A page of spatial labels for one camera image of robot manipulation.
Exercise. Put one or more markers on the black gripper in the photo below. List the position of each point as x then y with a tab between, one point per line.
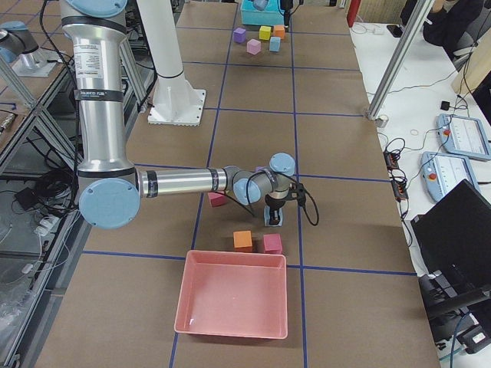
275	202

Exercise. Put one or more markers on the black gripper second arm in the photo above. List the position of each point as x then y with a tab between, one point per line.
286	7

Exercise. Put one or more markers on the light blue foam block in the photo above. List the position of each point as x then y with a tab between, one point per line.
273	217
275	44

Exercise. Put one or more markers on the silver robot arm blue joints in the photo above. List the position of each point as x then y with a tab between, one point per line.
111	187

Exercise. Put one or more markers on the cyan plastic bin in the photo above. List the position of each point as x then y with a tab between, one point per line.
271	15

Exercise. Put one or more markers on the orange foam block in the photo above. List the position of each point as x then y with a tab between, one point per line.
278	31
242	241

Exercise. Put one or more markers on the magenta foam block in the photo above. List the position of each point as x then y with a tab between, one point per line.
272	244

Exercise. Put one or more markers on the yellow foam block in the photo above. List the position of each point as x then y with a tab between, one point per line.
265	32

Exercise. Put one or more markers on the dark pink foam block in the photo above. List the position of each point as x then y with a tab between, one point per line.
216	199

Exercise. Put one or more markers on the red plastic bin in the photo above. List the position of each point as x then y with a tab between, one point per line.
233	295

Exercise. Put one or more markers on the silver tape roll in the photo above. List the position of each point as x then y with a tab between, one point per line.
382	121

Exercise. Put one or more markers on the blue teach pendant tablet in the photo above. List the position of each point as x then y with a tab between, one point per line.
441	172
463	136

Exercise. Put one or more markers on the black laptop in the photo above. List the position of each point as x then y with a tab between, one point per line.
455	234

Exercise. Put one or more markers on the aluminium frame post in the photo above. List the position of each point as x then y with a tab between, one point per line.
414	24

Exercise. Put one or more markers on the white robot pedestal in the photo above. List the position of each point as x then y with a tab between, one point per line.
175	101

